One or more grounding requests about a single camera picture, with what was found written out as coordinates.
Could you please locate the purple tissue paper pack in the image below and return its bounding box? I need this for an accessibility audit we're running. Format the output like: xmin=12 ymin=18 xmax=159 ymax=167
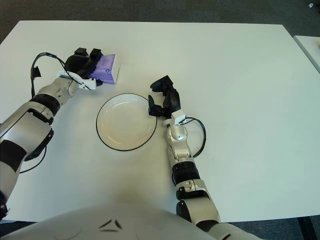
xmin=88 ymin=53 xmax=121 ymax=85

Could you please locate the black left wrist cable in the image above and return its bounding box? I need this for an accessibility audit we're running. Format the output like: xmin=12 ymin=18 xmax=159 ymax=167
xmin=30 ymin=51 xmax=87 ymax=98

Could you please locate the white side table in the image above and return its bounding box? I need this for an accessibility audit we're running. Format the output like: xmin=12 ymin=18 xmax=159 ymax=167
xmin=293 ymin=34 xmax=320 ymax=75

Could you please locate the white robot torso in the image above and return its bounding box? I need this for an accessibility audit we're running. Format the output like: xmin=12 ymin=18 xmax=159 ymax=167
xmin=0 ymin=202 xmax=201 ymax=240

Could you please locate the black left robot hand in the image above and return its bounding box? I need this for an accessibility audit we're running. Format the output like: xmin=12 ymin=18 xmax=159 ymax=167
xmin=64 ymin=47 xmax=103 ymax=87

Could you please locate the white plate with black rim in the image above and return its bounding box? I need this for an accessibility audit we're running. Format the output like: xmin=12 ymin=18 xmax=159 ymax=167
xmin=95 ymin=92 xmax=158 ymax=152

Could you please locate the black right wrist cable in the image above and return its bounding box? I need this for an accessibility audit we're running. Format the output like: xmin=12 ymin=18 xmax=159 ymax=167
xmin=181 ymin=116 xmax=207 ymax=158

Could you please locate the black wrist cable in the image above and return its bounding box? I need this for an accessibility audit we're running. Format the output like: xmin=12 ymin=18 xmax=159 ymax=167
xmin=30 ymin=51 xmax=87 ymax=98
xmin=181 ymin=116 xmax=207 ymax=158

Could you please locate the black left upper arm cable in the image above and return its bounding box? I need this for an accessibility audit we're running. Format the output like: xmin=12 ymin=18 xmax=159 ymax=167
xmin=19 ymin=144 xmax=48 ymax=175

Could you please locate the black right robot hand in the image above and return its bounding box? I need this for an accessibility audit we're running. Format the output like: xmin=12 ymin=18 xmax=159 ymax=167
xmin=147 ymin=74 xmax=182 ymax=118

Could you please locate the black table leg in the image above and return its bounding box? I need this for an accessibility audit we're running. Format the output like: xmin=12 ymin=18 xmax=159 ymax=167
xmin=297 ymin=216 xmax=320 ymax=240

